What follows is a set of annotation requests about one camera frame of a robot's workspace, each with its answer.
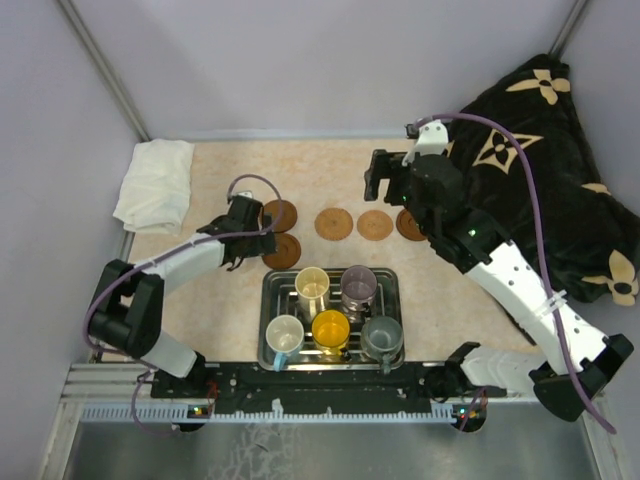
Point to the woven rattan coaster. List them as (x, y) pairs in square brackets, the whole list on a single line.
[(333, 224), (375, 225)]

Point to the white mug blue handle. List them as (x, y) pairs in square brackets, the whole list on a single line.
[(285, 336)]

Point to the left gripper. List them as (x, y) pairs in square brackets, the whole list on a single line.
[(264, 245)]

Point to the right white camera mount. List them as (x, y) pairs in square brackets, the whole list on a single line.
[(429, 139)]

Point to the white folded cloth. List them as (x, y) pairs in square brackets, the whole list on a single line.
[(155, 193)]

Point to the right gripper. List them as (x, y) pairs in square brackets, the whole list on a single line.
[(380, 168)]

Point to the black floral blanket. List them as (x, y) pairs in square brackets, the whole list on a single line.
[(591, 239)]

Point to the grey mug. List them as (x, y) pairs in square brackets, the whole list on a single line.
[(381, 340)]

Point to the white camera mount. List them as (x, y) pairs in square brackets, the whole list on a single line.
[(429, 139), (245, 193)]

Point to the cream tall cup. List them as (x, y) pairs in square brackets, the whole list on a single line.
[(312, 285)]

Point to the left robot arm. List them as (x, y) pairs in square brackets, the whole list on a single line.
[(127, 309)]

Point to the yellow cup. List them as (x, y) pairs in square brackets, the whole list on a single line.
[(331, 332)]

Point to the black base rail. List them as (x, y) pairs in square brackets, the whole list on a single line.
[(248, 388)]

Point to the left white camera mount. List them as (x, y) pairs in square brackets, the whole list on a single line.
[(245, 193)]

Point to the metal tray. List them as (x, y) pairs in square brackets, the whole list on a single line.
[(279, 297)]

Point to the dark wooden coaster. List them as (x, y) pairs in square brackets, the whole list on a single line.
[(285, 216), (288, 252), (407, 227)]

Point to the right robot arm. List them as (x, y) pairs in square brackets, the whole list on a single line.
[(577, 360)]

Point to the purple translucent cup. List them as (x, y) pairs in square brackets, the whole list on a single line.
[(358, 286)]

